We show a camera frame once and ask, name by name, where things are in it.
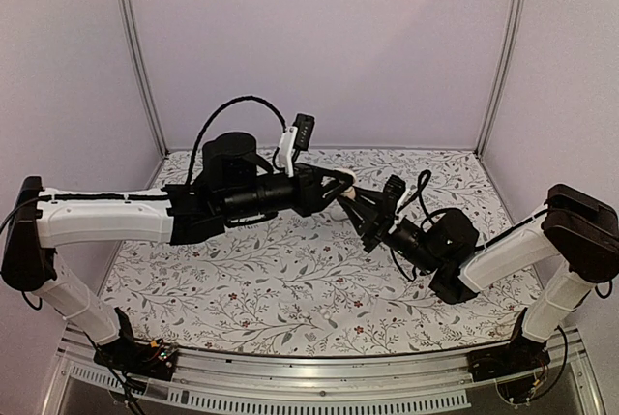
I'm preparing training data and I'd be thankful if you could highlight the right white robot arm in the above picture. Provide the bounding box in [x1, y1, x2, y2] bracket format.
[338, 183, 618, 372]

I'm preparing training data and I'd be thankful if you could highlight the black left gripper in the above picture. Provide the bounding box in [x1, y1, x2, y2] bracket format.
[221, 163, 352, 222]

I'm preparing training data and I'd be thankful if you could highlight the left aluminium frame post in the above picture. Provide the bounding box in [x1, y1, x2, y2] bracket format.
[118, 0, 169, 158]

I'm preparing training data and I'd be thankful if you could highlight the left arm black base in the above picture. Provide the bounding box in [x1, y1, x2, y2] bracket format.
[94, 307, 179, 381]

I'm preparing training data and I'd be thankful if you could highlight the aluminium frame post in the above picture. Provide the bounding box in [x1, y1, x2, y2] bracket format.
[475, 0, 525, 160]
[118, 0, 169, 158]

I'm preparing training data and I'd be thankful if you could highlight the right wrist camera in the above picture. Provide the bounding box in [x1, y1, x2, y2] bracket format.
[382, 175, 410, 214]

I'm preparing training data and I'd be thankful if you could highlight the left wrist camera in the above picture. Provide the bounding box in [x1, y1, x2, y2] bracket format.
[274, 113, 315, 177]

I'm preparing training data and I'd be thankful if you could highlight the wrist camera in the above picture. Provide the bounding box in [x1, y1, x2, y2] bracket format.
[274, 113, 315, 177]
[382, 175, 410, 214]

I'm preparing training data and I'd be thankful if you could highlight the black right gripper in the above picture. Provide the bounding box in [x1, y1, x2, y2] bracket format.
[337, 188, 441, 277]

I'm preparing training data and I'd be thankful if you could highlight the white earbud charging case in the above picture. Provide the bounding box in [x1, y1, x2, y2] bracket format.
[339, 185, 357, 200]

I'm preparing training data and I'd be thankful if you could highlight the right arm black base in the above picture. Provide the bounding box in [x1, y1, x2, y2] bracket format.
[466, 309, 550, 404]

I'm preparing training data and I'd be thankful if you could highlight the floral patterned mat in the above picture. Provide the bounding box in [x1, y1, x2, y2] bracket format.
[96, 147, 550, 357]

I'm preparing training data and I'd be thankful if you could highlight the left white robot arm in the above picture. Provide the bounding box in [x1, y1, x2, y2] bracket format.
[1, 128, 354, 371]

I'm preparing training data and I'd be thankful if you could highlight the right aluminium frame post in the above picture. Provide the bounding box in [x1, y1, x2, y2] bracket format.
[475, 0, 525, 160]

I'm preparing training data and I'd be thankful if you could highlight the left black sleeved cable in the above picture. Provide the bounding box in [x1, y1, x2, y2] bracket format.
[186, 94, 287, 189]

